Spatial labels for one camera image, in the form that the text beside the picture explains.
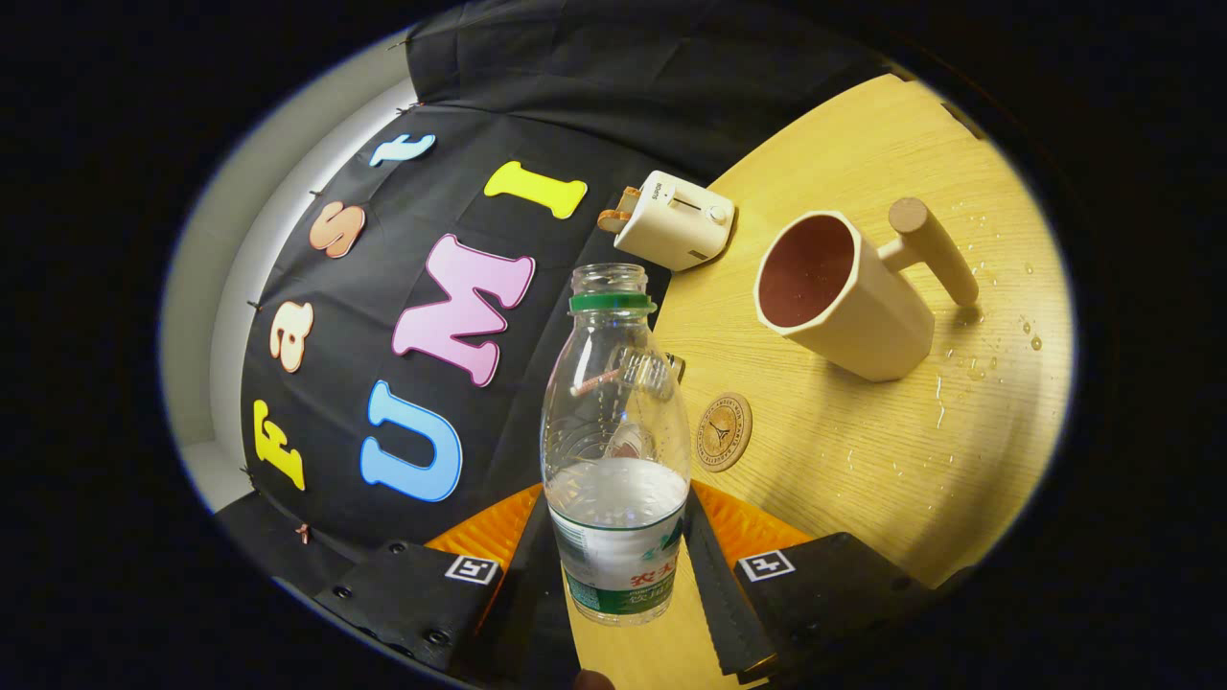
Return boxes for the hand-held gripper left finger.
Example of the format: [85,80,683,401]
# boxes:
[316,482,581,686]

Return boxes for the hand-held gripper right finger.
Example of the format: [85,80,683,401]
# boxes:
[681,479,945,683]

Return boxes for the round cork coaster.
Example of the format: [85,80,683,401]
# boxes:
[696,392,753,473]

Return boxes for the clear plastic juice bottle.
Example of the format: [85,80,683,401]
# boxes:
[540,263,693,628]

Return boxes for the cream cup with wooden handle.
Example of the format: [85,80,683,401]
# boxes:
[753,196,983,383]

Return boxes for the wooden table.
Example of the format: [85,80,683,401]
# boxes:
[561,72,1077,690]

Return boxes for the black backdrop cloth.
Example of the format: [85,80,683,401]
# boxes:
[216,0,902,595]

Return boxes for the white toaster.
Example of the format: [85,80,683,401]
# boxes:
[613,171,737,272]

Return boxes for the metal wire holder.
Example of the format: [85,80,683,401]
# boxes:
[613,347,687,402]

